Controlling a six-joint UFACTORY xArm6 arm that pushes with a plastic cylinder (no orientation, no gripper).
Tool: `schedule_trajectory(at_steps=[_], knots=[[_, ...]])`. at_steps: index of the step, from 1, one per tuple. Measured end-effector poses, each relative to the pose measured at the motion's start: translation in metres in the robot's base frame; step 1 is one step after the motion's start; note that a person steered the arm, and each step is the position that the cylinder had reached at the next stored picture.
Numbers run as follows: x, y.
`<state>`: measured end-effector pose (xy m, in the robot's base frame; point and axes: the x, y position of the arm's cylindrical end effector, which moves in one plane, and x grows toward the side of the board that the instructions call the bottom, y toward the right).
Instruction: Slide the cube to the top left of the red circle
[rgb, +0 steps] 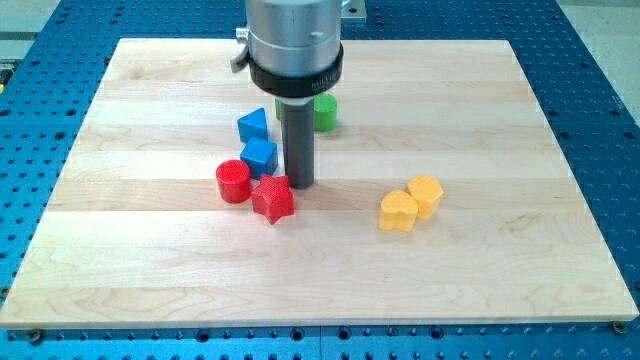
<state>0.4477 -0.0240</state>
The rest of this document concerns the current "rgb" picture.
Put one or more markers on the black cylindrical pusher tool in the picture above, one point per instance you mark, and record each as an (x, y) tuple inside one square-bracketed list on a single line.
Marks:
[(297, 126)]

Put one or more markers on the blue cube block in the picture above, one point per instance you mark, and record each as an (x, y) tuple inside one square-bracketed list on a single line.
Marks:
[(261, 157)]

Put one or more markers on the green block behind tool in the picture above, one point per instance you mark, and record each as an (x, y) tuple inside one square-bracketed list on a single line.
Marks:
[(277, 107)]

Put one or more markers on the green cylinder block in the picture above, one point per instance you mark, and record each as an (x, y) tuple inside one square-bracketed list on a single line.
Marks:
[(325, 112)]

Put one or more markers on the blue triangle block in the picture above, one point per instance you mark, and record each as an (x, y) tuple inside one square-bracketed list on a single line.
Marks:
[(253, 125)]

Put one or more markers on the red star block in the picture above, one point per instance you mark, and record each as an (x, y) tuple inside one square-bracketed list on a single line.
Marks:
[(273, 198)]

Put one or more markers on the red cylinder block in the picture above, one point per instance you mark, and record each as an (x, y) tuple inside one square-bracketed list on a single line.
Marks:
[(234, 181)]

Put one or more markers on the yellow heart block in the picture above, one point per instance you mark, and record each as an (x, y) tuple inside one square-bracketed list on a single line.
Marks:
[(398, 211)]

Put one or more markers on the yellow hexagon block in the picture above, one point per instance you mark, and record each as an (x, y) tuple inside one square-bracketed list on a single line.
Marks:
[(427, 192)]

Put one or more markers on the light wooden board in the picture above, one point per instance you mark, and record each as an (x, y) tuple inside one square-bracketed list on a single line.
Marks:
[(136, 235)]

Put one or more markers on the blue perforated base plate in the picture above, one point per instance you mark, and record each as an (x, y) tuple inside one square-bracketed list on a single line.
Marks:
[(49, 93)]

